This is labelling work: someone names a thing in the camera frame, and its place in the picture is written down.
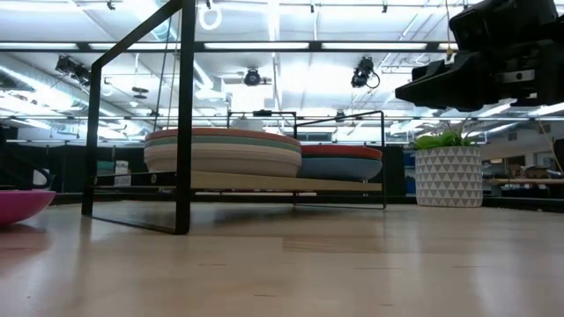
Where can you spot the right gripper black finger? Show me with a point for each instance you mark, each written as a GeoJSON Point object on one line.
{"type": "Point", "coordinates": [454, 90]}
{"type": "Point", "coordinates": [434, 66]}

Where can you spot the red-orange plate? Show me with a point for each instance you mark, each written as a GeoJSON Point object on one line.
{"type": "Point", "coordinates": [341, 152]}

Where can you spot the blue plate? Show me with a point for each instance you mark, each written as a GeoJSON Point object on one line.
{"type": "Point", "coordinates": [339, 169]}

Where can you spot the terracotta plate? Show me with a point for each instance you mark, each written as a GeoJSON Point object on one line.
{"type": "Point", "coordinates": [229, 132]}

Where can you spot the light teal plate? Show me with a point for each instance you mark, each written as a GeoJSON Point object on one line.
{"type": "Point", "coordinates": [229, 142]}

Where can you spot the peach plate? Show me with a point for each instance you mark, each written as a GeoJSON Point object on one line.
{"type": "Point", "coordinates": [229, 152]}

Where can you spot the long LED light bar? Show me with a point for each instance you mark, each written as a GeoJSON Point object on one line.
{"type": "Point", "coordinates": [255, 46]}
{"type": "Point", "coordinates": [440, 118]}

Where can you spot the black ceiling spotlight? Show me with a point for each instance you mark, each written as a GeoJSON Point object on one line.
{"type": "Point", "coordinates": [72, 68]}
{"type": "Point", "coordinates": [362, 72]}
{"type": "Point", "coordinates": [252, 77]}

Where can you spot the green plant white patterned pot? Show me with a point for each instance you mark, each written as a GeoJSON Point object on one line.
{"type": "Point", "coordinates": [449, 176]}

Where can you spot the black vertical pole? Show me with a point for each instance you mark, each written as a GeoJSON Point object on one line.
{"type": "Point", "coordinates": [440, 200]}

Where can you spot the wooden workbench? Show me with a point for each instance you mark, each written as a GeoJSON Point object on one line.
{"type": "Point", "coordinates": [529, 181]}

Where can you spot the white machine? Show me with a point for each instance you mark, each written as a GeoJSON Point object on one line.
{"type": "Point", "coordinates": [247, 124]}

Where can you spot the white hanging loop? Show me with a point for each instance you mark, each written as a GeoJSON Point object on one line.
{"type": "Point", "coordinates": [202, 19]}

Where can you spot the white labelled box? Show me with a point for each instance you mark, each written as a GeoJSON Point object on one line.
{"type": "Point", "coordinates": [122, 174]}

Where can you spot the black partition panels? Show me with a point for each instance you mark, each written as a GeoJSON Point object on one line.
{"type": "Point", "coordinates": [70, 167]}

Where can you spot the magenta bowl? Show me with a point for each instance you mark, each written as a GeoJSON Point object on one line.
{"type": "Point", "coordinates": [22, 204]}

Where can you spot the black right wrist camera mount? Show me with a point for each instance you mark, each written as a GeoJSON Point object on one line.
{"type": "Point", "coordinates": [502, 24]}

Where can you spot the wooden shelf black metal frame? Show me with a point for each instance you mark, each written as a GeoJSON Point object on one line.
{"type": "Point", "coordinates": [264, 181]}

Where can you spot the silver ventilation duct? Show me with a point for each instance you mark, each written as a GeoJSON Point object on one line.
{"type": "Point", "coordinates": [44, 88]}

